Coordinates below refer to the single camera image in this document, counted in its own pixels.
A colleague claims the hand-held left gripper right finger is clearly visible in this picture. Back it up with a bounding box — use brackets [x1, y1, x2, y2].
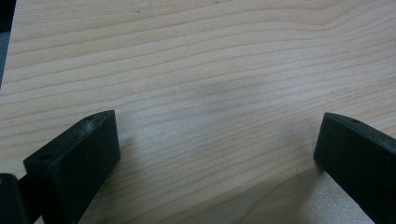
[313, 112, 396, 224]

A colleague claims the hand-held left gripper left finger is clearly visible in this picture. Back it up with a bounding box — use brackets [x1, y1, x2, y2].
[22, 109, 121, 224]

